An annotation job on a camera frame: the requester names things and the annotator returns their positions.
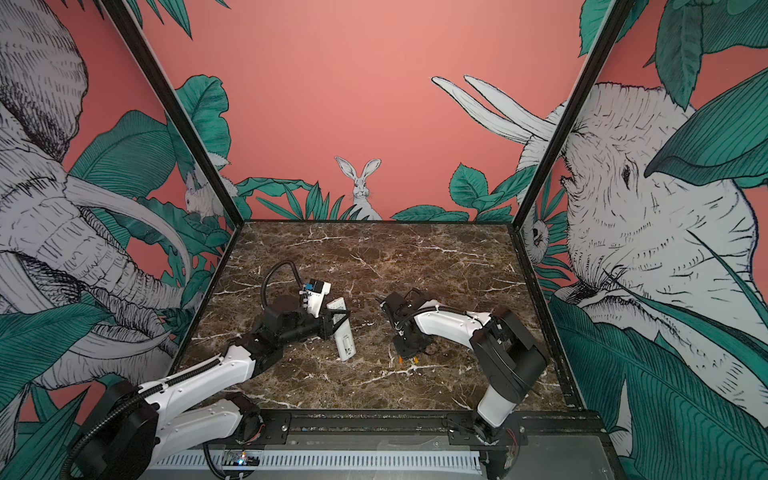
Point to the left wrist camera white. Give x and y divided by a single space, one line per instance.
313 294

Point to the left black frame post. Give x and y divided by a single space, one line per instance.
123 20

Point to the white remote control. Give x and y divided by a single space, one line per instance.
343 334

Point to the small green circuit board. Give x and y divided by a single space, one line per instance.
241 460

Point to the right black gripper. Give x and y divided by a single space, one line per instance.
403 351

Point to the black mounting rail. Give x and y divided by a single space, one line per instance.
461 427

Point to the white slotted cable duct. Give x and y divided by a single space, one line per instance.
366 460

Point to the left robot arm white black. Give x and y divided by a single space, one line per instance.
133 427

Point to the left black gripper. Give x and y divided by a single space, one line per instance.
325 323

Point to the black frame post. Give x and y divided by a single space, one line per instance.
123 20
610 29

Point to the right black frame post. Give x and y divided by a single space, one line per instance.
610 29

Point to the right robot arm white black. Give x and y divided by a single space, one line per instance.
507 352

